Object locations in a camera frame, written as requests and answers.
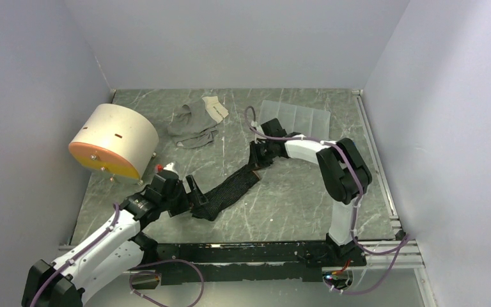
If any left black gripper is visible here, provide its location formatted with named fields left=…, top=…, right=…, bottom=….
left=160, top=174, right=208, bottom=217

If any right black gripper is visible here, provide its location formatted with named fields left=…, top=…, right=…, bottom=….
left=247, top=140, right=276, bottom=173

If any black striped underwear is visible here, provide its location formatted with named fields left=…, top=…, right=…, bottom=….
left=191, top=165, right=260, bottom=221

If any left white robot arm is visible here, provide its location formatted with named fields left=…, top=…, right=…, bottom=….
left=20, top=168, right=207, bottom=306

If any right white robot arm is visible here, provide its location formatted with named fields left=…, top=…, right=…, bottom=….
left=249, top=119, right=373, bottom=265

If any grey underwear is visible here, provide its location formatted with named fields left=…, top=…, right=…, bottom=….
left=167, top=96, right=229, bottom=149

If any clear plastic organizer box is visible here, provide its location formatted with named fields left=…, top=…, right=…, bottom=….
left=257, top=100, right=331, bottom=140

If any cream cylindrical drum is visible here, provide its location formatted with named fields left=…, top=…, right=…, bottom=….
left=68, top=104, right=159, bottom=182

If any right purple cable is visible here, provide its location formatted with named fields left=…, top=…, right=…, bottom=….
left=244, top=106, right=412, bottom=297

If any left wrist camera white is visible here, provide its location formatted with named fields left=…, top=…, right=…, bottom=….
left=155, top=162, right=180, bottom=179

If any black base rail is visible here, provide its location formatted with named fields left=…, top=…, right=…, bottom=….
left=133, top=239, right=367, bottom=285

